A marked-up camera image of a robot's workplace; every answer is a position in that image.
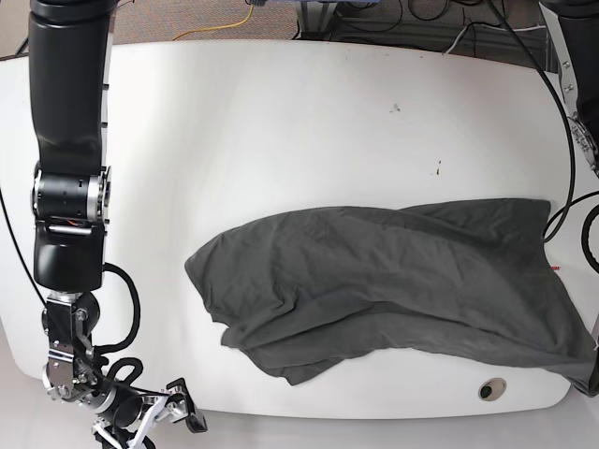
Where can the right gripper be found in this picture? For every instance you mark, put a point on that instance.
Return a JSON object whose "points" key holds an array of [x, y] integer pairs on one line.
{"points": [[122, 408]]}

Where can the dark grey t-shirt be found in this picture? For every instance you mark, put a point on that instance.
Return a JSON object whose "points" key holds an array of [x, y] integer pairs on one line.
{"points": [[303, 291]]}

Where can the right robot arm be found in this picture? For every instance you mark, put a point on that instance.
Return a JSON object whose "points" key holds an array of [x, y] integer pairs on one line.
{"points": [[69, 63]]}

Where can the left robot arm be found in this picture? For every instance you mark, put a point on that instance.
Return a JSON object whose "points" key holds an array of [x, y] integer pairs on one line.
{"points": [[572, 27]]}

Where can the right table cable grommet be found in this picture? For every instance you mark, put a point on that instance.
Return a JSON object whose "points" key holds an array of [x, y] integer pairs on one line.
{"points": [[492, 389]]}

